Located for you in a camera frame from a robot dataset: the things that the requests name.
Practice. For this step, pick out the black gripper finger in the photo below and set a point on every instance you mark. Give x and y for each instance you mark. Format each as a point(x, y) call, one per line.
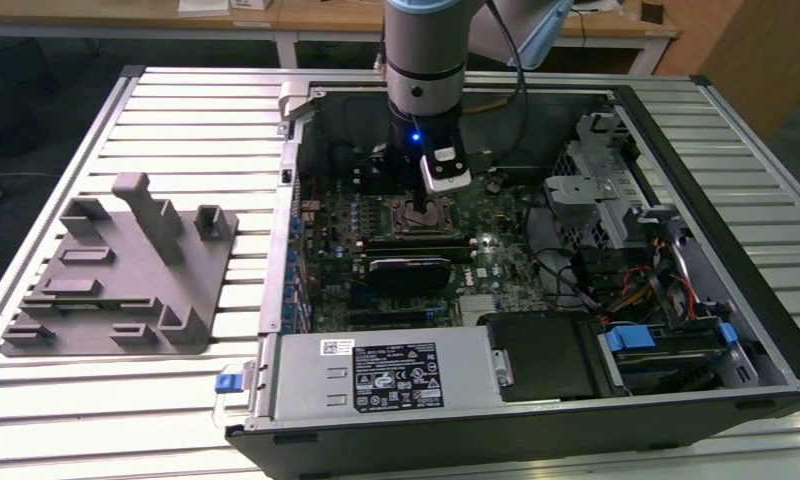
point(424, 204)
point(389, 170)

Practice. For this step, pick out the silver CPU green edge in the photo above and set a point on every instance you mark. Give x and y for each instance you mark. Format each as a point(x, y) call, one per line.
point(434, 218)

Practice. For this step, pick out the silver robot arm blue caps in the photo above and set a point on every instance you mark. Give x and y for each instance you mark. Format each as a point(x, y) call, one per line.
point(422, 50)

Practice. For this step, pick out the CPU socket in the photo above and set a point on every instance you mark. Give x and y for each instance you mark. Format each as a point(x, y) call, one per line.
point(422, 234)

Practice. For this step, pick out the black RAM slot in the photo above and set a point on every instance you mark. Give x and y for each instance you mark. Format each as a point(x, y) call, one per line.
point(420, 251)
point(420, 246)
point(420, 257)
point(420, 241)

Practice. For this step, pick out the coin cell battery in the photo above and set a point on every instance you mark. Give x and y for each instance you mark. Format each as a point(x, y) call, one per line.
point(494, 183)

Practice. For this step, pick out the black graphics card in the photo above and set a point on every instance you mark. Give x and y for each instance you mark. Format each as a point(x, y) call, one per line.
point(406, 272)

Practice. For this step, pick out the green motherboard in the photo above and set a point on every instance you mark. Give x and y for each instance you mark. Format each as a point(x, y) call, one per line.
point(506, 260)

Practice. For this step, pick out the silver chipset heatsink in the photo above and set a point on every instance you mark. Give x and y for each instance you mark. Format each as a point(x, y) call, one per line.
point(477, 310)

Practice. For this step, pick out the black expansion slot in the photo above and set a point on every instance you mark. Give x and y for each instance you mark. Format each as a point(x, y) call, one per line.
point(386, 317)

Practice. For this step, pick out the metal drive cage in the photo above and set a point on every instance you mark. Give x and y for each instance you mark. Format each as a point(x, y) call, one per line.
point(582, 192)

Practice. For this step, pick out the white barcode label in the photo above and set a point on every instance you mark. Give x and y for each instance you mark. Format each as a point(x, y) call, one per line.
point(334, 347)

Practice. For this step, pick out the black rating label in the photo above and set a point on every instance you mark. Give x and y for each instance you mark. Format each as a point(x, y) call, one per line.
point(400, 377)

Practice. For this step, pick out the white box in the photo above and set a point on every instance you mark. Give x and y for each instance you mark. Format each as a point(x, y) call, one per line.
point(202, 5)
point(249, 3)

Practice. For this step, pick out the wooden desk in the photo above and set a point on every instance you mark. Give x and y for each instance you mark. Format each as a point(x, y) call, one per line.
point(193, 21)

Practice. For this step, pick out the silver power supply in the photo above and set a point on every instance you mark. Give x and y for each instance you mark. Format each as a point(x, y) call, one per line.
point(306, 385)

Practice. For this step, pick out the hard disk blue carrier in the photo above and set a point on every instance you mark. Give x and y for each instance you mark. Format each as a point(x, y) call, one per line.
point(629, 340)

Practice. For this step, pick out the small dark box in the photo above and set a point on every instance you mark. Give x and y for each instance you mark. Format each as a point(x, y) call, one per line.
point(652, 12)

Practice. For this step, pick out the grey parts rack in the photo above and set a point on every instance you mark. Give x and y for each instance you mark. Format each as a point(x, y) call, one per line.
point(139, 300)

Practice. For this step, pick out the blue power supply latch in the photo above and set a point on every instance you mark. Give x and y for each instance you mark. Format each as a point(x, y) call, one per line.
point(230, 382)

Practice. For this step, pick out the black PC case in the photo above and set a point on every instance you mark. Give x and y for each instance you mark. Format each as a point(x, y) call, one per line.
point(440, 450)

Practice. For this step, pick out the green RAM stick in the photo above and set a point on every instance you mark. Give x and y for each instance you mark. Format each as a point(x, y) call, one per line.
point(86, 302)

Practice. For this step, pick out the wooden cabinet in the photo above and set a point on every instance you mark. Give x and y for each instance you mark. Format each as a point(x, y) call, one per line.
point(760, 50)

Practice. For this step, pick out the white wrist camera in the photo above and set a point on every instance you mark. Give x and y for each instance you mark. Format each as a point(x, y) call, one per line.
point(448, 172)

